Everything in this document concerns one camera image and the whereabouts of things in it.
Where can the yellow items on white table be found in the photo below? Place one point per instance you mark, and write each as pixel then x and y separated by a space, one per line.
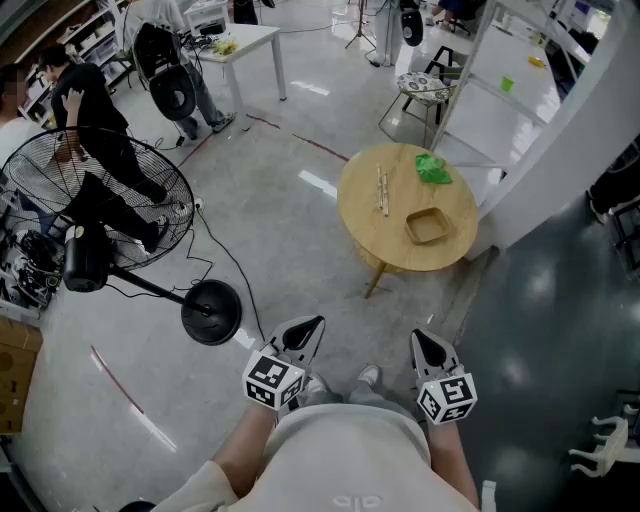
pixel 225 47

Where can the white rectangular table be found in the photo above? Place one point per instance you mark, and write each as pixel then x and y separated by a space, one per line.
pixel 250 37

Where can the cardboard box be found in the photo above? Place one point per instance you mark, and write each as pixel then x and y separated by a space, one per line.
pixel 15 370

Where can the person's right forearm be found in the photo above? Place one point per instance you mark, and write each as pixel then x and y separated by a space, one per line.
pixel 452 460

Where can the green cup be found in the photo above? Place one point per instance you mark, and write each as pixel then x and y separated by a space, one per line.
pixel 508 84

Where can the square wooden tray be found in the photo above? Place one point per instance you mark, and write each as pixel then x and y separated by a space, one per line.
pixel 427 227

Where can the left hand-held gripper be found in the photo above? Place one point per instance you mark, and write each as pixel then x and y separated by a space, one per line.
pixel 274 380

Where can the small yellow item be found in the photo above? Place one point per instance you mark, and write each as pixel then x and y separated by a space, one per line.
pixel 536 61

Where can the person's left shoe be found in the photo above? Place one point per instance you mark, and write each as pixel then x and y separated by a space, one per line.
pixel 316 385

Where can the crumpled green plastic bag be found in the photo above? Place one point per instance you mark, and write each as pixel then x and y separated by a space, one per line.
pixel 432 169

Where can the person's shoe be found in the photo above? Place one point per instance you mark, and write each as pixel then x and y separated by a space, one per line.
pixel 370 375
pixel 316 385

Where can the round wooden table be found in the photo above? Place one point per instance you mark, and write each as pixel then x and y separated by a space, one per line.
pixel 365 225

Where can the black standing fan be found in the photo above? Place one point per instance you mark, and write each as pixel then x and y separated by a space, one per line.
pixel 85 260

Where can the person's right shoe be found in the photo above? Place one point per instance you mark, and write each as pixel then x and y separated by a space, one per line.
pixel 370 375

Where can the white shelving unit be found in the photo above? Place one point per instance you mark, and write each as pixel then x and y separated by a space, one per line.
pixel 95 45

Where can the white printer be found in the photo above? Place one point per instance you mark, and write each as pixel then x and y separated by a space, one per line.
pixel 206 20

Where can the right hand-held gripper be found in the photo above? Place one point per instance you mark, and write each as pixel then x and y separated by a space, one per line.
pixel 446 400

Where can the person's left forearm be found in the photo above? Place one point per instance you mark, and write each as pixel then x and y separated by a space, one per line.
pixel 240 450

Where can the black tripod stand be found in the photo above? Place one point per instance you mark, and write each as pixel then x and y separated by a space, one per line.
pixel 361 25

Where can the chair with patterned cushion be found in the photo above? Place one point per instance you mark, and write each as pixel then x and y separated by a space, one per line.
pixel 425 82

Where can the pile of backpack rigs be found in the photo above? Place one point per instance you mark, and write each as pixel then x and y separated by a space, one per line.
pixel 30 270

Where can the person's grey trousers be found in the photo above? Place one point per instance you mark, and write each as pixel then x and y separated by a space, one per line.
pixel 370 397

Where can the white plastic rack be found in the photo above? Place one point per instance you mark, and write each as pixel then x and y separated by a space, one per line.
pixel 607 445

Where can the person's white shirt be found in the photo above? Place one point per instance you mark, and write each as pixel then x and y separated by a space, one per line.
pixel 350 460

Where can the white power strip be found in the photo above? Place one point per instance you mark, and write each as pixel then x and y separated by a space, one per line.
pixel 198 203

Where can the white metal frame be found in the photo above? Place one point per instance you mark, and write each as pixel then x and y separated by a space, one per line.
pixel 463 75

